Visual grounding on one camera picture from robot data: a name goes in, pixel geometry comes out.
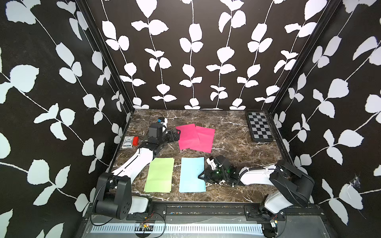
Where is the light blue paper sheet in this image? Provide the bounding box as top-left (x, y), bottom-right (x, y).
top-left (179, 157), bottom-right (206, 193)

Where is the pink paper sheet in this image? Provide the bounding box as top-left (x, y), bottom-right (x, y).
top-left (190, 126), bottom-right (215, 153)
top-left (176, 124), bottom-right (200, 150)

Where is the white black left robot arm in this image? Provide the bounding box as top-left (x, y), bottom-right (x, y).
top-left (92, 130), bottom-right (181, 220)

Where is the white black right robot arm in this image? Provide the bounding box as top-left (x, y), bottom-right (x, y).
top-left (198, 155), bottom-right (315, 220)

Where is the playing card box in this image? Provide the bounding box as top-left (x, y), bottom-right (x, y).
top-left (122, 136), bottom-right (139, 149)

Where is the black white chessboard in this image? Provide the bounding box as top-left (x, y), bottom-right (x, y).
top-left (246, 111), bottom-right (274, 143)

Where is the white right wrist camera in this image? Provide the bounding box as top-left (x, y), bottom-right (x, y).
top-left (206, 158), bottom-right (217, 171)

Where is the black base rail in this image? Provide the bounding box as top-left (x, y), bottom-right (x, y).
top-left (126, 201), bottom-right (324, 223)

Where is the white slotted cable duct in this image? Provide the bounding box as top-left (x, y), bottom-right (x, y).
top-left (90, 223), bottom-right (264, 236)

